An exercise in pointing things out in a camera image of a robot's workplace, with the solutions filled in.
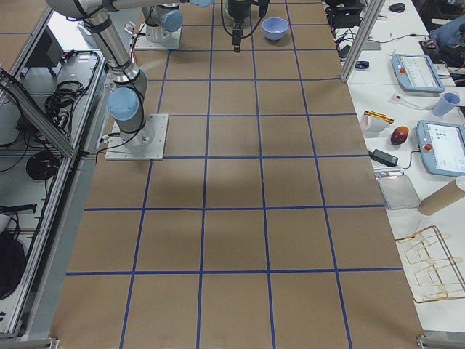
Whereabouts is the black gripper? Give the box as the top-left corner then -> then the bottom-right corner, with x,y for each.
227,0 -> 252,53

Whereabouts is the green bowl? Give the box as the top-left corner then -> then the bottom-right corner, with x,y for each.
223,1 -> 233,20

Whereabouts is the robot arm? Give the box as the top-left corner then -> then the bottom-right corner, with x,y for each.
47,1 -> 183,147
142,4 -> 183,43

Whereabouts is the blue bowl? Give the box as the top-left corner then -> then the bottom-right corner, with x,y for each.
262,17 -> 289,41

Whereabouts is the pink cup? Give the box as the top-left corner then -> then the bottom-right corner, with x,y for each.
360,115 -> 389,132

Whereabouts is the gold yellow tool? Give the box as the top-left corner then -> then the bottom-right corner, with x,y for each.
364,111 -> 395,124

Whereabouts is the far teach pendant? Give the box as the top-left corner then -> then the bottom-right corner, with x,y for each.
391,54 -> 445,93

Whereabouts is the teach pendant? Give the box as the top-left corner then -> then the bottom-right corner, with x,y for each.
416,120 -> 464,177
391,54 -> 445,93

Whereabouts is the black power adapter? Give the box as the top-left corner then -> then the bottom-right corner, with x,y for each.
368,149 -> 398,167

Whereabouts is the red mango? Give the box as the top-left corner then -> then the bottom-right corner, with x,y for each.
390,126 -> 409,145

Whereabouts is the blue plastic cup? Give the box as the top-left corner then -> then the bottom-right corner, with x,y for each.
432,92 -> 461,117

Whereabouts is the metal tray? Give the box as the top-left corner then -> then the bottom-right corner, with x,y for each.
377,175 -> 420,210

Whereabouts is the near teach pendant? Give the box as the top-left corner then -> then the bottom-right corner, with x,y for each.
416,120 -> 464,177

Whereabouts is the cardboard tube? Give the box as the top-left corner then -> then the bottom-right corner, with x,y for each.
418,176 -> 464,215

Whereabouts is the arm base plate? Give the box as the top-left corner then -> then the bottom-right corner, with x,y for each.
134,22 -> 182,50
105,113 -> 169,161

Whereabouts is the aluminium frame post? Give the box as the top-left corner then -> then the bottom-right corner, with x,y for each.
340,0 -> 385,83

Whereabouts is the gold wire rack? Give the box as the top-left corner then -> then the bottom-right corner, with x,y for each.
395,225 -> 464,304

